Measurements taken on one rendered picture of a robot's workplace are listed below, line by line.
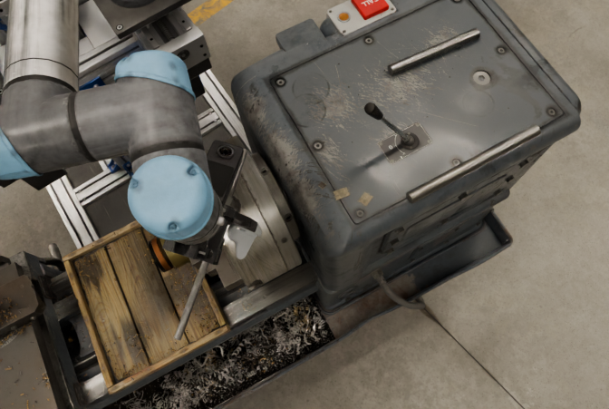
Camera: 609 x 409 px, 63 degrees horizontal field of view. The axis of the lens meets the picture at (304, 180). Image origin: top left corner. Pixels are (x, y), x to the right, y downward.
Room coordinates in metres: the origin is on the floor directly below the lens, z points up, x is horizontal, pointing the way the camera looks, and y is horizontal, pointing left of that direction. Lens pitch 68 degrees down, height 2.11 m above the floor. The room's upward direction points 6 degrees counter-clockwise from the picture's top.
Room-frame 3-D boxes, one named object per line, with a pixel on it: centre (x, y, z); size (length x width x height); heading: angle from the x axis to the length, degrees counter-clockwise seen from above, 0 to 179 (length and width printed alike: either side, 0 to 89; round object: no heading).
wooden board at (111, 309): (0.24, 0.42, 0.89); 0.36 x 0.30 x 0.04; 22
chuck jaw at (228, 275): (0.24, 0.19, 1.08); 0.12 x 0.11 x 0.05; 22
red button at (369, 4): (0.73, -0.18, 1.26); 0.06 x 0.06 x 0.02; 22
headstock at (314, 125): (0.52, -0.21, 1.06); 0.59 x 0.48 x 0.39; 112
